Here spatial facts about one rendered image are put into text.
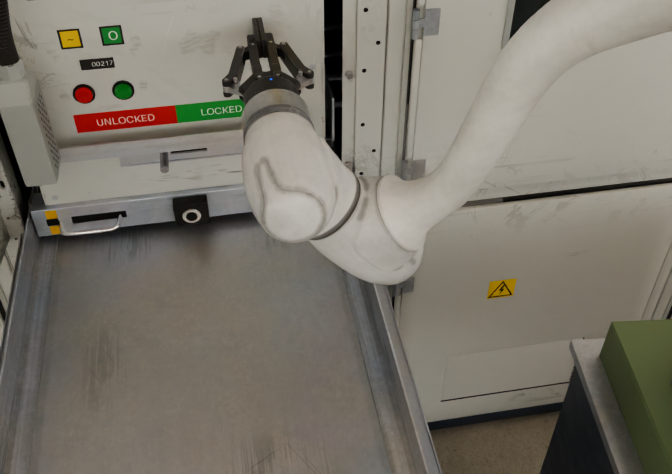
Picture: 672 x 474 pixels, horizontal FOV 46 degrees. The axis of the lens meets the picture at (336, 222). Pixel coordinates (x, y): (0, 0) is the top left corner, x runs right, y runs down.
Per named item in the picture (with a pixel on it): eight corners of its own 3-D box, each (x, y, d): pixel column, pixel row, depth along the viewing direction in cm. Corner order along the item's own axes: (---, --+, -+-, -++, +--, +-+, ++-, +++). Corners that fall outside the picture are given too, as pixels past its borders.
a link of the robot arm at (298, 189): (219, 142, 98) (289, 197, 106) (228, 226, 87) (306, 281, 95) (284, 89, 94) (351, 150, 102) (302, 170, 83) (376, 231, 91)
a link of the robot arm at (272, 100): (316, 164, 103) (309, 137, 107) (315, 106, 97) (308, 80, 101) (246, 172, 102) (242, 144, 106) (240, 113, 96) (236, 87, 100)
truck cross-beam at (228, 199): (340, 201, 146) (340, 176, 142) (38, 237, 139) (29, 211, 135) (335, 184, 150) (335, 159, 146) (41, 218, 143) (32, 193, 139)
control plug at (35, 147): (58, 184, 120) (28, 86, 109) (25, 188, 120) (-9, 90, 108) (62, 154, 126) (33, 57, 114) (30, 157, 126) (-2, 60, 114)
